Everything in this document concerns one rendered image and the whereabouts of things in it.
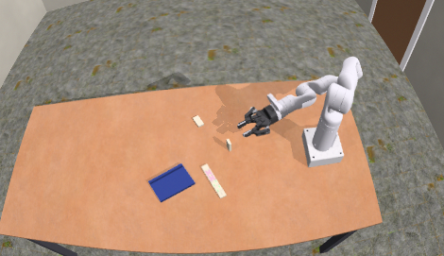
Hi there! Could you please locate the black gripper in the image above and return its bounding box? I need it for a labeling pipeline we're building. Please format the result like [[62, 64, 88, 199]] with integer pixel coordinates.
[[237, 105, 279, 137]]

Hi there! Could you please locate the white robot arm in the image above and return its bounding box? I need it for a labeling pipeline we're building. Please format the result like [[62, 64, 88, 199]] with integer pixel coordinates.
[[267, 57, 363, 152]]

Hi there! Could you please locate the dark blue book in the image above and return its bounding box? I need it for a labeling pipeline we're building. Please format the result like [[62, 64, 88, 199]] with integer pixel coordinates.
[[148, 163, 196, 203]]

